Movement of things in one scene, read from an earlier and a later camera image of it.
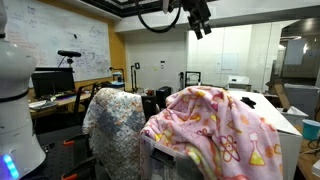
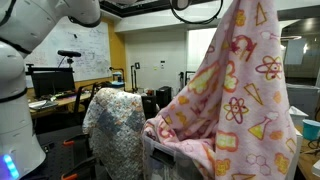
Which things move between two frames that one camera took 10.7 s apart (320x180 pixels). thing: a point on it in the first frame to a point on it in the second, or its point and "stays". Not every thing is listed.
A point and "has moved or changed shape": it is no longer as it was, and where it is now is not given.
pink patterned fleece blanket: (227, 142) has moved or changed shape
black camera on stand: (69, 54) stays
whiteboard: (47, 28) stays
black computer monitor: (52, 80) stays
